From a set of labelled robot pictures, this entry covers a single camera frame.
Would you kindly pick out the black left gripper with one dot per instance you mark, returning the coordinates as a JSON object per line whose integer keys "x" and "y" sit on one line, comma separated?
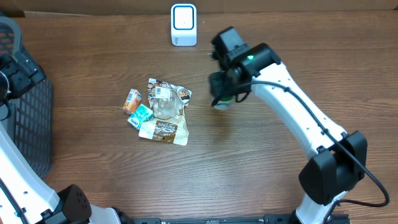
{"x": 22, "y": 79}

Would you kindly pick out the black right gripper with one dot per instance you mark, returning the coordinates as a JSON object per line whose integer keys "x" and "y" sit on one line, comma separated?
{"x": 222, "y": 92}

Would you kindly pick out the green lid spice jar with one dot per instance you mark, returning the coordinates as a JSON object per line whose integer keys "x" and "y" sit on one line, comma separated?
{"x": 224, "y": 103}

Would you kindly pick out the brown white snack bag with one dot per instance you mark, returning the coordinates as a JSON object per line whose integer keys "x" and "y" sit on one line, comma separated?
{"x": 167, "y": 102}

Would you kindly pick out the cream green packet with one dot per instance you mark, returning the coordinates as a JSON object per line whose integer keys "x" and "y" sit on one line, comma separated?
{"x": 141, "y": 115}

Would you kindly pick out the orange tissue pack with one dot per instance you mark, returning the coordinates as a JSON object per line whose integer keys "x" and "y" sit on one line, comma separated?
{"x": 132, "y": 102}

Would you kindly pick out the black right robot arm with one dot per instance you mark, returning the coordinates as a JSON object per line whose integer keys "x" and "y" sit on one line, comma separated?
{"x": 336, "y": 159}

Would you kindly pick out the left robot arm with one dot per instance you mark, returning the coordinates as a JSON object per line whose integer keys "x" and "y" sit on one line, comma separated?
{"x": 26, "y": 198}

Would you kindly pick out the white barcode scanner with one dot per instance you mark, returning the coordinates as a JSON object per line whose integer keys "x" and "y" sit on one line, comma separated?
{"x": 183, "y": 25}

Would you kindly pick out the grey plastic mesh basket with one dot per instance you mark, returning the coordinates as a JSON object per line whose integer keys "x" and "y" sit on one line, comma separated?
{"x": 28, "y": 119}

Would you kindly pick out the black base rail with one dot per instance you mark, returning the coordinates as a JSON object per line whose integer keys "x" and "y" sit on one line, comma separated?
{"x": 211, "y": 221}

